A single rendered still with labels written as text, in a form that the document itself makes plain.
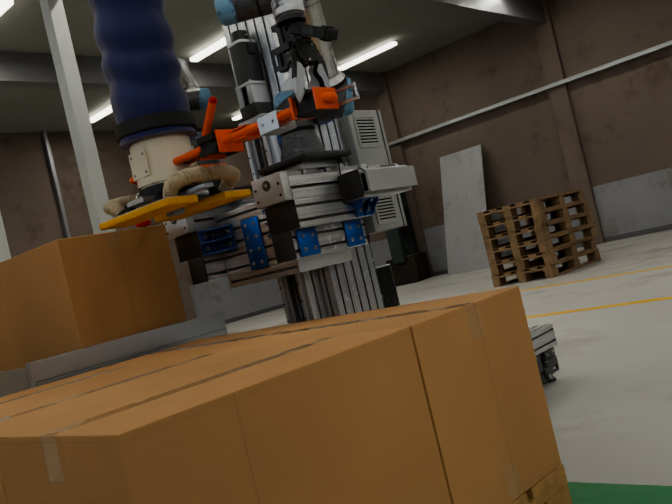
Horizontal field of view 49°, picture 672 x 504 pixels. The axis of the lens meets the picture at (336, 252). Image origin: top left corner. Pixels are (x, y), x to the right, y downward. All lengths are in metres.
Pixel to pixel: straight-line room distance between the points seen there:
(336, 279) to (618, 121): 10.00
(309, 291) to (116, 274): 0.65
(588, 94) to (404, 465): 11.42
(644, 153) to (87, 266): 10.54
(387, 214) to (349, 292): 0.37
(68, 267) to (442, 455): 1.40
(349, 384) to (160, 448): 0.36
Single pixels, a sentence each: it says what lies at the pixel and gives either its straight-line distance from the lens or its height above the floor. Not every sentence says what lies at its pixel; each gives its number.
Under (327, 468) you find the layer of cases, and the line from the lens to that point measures 1.18.
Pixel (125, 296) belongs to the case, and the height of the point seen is 0.74.
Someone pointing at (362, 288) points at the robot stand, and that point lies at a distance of 2.73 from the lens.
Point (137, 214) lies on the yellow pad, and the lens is 2.05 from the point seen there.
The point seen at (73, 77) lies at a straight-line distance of 5.98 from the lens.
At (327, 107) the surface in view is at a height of 1.03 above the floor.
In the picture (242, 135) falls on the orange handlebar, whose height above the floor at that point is 1.05.
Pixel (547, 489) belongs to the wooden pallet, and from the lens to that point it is 1.70.
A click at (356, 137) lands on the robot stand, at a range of 2.82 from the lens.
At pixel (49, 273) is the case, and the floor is 0.86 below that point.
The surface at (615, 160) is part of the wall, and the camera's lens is 12.38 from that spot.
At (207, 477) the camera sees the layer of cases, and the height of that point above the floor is 0.45.
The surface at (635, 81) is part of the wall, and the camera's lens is 12.29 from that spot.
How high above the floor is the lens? 0.69
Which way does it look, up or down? 1 degrees up
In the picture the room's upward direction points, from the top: 13 degrees counter-clockwise
